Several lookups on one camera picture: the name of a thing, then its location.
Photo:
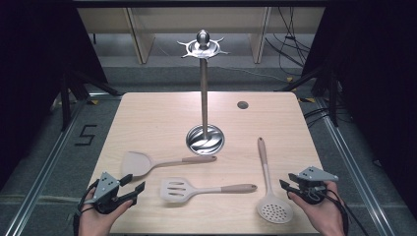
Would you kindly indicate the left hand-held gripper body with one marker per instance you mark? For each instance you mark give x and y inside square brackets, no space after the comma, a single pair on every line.
[105,185]

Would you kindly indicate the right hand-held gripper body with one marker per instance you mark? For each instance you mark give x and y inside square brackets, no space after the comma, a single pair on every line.
[314,175]

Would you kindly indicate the beige solid spatula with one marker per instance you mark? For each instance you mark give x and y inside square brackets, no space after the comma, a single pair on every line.
[134,164]

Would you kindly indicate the beige perforated skimmer spoon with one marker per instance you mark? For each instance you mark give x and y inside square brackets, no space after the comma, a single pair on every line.
[274,211]

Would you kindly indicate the beige slotted spatula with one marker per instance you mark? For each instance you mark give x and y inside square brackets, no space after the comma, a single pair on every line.
[239,188]

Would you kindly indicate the steel utensil rack stand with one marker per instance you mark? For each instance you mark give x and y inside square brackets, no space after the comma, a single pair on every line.
[205,141]

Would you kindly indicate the person's left hand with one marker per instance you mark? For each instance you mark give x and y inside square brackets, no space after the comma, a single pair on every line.
[95,224]

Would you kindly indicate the person's right hand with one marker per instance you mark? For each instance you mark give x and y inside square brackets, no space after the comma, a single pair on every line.
[324,218]

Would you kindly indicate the black metal stand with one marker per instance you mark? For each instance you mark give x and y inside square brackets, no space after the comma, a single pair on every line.
[332,98]
[65,98]

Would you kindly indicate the round grey table grommet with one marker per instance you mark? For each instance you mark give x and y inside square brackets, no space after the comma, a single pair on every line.
[242,105]

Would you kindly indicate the dark curtain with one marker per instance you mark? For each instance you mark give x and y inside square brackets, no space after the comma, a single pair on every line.
[380,82]
[29,82]

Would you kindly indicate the aluminium floor rail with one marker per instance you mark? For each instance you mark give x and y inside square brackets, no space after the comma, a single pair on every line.
[354,170]
[49,164]

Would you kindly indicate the light wooden furniture frame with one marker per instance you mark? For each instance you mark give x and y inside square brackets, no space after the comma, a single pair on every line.
[141,36]

